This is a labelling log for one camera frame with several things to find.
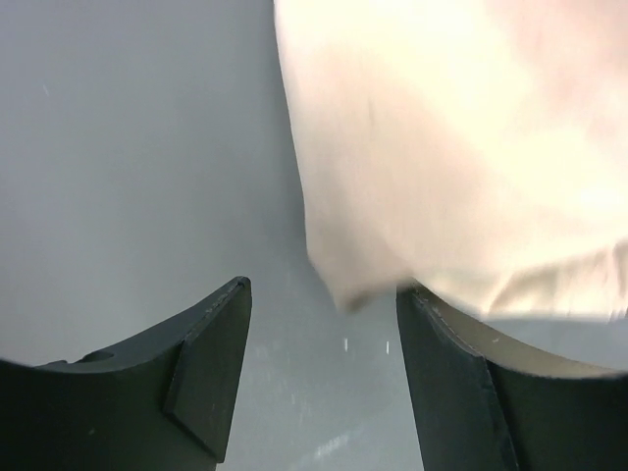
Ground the beige t shirt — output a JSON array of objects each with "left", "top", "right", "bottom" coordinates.
[{"left": 274, "top": 1, "right": 627, "bottom": 322}]

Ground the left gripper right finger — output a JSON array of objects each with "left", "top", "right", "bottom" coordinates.
[{"left": 396, "top": 288, "right": 627, "bottom": 471}]

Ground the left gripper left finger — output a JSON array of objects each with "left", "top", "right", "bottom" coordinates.
[{"left": 1, "top": 277, "right": 252, "bottom": 471}]

